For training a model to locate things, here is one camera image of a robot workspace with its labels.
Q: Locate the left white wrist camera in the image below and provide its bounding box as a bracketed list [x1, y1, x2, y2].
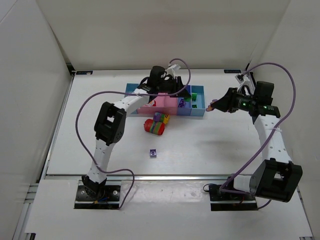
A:
[165, 64, 181, 79]

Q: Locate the purple lego piece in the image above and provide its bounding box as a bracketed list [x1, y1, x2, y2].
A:
[205, 99, 217, 112]

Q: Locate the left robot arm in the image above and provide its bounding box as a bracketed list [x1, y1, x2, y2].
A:
[81, 64, 189, 200]

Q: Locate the green lego brick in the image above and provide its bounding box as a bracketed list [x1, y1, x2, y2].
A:
[191, 92, 197, 101]

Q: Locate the right light blue bin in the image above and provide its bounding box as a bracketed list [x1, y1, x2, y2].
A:
[190, 85, 206, 117]

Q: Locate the left light blue bin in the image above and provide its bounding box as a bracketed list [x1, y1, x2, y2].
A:
[124, 83, 141, 115]

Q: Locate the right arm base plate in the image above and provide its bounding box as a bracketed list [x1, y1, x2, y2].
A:
[202, 183, 258, 212]

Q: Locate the small purple lego block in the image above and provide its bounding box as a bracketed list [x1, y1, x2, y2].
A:
[153, 112, 162, 122]

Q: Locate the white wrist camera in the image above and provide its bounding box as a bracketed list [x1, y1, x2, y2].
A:
[165, 64, 181, 79]
[235, 73, 251, 92]

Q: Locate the purple green lego block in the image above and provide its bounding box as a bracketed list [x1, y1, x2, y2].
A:
[178, 99, 187, 108]

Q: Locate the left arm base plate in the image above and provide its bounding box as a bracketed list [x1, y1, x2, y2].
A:
[73, 180, 122, 210]

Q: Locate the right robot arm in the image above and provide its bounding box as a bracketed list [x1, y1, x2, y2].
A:
[210, 81, 303, 203]

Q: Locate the small pink bin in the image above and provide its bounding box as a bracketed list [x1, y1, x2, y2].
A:
[163, 96, 178, 115]

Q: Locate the light blue bin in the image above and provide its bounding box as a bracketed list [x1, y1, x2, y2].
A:
[190, 85, 206, 117]
[124, 83, 141, 115]

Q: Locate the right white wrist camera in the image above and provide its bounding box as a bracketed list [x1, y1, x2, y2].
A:
[235, 73, 251, 92]

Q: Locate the yellow striped lego block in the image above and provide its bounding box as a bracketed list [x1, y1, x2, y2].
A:
[162, 114, 170, 125]

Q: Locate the small purple square lego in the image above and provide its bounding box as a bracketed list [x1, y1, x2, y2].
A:
[149, 149, 157, 158]

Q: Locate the dark blue bin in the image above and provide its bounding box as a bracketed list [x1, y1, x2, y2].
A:
[177, 97, 192, 116]

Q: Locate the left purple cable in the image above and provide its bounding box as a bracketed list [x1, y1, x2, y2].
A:
[75, 58, 192, 210]

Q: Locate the red striped lego block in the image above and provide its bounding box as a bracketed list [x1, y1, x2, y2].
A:
[143, 119, 165, 136]

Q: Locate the purple cable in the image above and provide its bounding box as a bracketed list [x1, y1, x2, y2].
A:
[219, 62, 296, 210]
[75, 58, 192, 210]

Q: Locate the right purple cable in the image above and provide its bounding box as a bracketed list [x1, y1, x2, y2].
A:
[219, 62, 296, 210]

